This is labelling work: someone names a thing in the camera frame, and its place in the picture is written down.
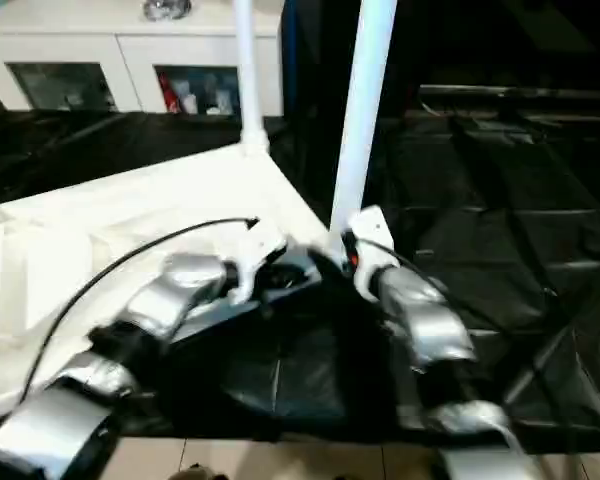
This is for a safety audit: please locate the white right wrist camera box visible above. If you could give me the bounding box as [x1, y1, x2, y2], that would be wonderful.
[341, 203, 397, 297]

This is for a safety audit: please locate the black mat cloth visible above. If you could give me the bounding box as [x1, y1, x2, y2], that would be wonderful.
[0, 107, 600, 444]

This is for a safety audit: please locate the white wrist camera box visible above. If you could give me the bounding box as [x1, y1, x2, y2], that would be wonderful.
[341, 203, 397, 297]
[223, 226, 290, 307]

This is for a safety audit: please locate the grey bundle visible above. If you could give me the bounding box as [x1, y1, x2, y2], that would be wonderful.
[141, 0, 195, 22]

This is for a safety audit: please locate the white glass-door cabinet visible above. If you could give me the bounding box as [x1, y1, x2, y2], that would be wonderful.
[0, 0, 287, 117]

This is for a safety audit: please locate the white plastic table top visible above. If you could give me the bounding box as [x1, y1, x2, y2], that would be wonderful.
[0, 138, 342, 417]

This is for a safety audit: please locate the grey metal bar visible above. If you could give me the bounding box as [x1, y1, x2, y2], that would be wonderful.
[418, 83, 600, 102]

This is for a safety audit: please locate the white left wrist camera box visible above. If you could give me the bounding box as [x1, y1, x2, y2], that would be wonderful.
[223, 226, 290, 307]

